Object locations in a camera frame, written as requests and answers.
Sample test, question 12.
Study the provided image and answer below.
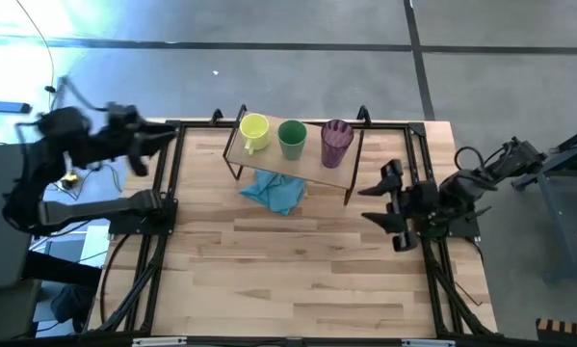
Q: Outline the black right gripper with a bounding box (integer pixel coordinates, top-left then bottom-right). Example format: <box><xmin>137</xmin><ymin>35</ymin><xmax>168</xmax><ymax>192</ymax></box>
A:
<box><xmin>357</xmin><ymin>158</ymin><xmax>441</xmax><ymax>253</ymax></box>

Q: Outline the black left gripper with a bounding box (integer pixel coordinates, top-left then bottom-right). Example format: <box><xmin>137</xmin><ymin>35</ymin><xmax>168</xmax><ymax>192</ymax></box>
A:
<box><xmin>102</xmin><ymin>101</ymin><xmax>179</xmax><ymax>177</ymax></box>

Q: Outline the purple faceted plastic tumbler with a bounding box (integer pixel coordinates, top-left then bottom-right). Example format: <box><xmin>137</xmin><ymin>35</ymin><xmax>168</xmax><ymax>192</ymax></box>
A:
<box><xmin>320</xmin><ymin>119</ymin><xmax>355</xmax><ymax>170</ymax></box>

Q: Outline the yellow mug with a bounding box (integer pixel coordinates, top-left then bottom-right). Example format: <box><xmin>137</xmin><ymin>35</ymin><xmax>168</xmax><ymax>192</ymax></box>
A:
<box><xmin>239</xmin><ymin>113</ymin><xmax>272</xmax><ymax>156</ymax></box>

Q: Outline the green cup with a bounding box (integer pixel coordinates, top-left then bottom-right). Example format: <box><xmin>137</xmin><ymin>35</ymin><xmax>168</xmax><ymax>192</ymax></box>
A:
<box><xmin>276</xmin><ymin>119</ymin><xmax>308</xmax><ymax>161</ymax></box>

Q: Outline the small brass object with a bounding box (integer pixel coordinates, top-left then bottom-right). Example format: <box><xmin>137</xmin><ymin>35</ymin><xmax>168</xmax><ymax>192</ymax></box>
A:
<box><xmin>59</xmin><ymin>171</ymin><xmax>81</xmax><ymax>190</ymax></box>

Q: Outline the teal cloth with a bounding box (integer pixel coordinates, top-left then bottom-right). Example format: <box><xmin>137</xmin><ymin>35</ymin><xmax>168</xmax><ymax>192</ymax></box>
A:
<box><xmin>239</xmin><ymin>169</ymin><xmax>308</xmax><ymax>217</ymax></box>

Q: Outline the white paper sheet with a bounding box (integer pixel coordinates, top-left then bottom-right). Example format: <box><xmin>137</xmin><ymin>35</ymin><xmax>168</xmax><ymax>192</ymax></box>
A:
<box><xmin>78</xmin><ymin>224</ymin><xmax>111</xmax><ymax>269</ymax></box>

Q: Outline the flat black bar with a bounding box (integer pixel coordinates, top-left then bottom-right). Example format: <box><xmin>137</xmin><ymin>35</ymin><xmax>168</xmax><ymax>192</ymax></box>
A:
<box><xmin>0</xmin><ymin>99</ymin><xmax>33</xmax><ymax>116</ymax></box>

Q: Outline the dark bag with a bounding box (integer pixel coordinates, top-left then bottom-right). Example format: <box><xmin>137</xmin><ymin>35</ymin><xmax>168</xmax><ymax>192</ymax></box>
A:
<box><xmin>49</xmin><ymin>283</ymin><xmax>96</xmax><ymax>324</ymax></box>

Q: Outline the orange black striped box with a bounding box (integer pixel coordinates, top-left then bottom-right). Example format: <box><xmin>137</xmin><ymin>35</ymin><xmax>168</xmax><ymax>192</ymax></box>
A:
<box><xmin>536</xmin><ymin>317</ymin><xmax>577</xmax><ymax>347</ymax></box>

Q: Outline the wooden shelf with black frame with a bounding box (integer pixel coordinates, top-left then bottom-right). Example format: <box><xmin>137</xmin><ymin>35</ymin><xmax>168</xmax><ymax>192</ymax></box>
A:
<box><xmin>222</xmin><ymin>104</ymin><xmax>366</xmax><ymax>207</ymax></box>

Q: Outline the thin dark floor cable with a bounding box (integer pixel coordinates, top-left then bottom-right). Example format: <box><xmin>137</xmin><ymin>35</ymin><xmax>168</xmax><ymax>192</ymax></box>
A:
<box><xmin>15</xmin><ymin>0</ymin><xmax>58</xmax><ymax>112</ymax></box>

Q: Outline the silver table bracket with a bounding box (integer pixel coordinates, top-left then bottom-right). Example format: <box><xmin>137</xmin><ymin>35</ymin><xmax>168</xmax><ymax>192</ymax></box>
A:
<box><xmin>132</xmin><ymin>336</ymin><xmax>188</xmax><ymax>347</ymax></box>
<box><xmin>401</xmin><ymin>338</ymin><xmax>457</xmax><ymax>347</ymax></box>

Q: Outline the blue steel trolley frame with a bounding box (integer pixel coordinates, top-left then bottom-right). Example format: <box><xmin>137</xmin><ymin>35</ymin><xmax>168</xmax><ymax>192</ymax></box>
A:
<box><xmin>511</xmin><ymin>122</ymin><xmax>577</xmax><ymax>283</ymax></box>

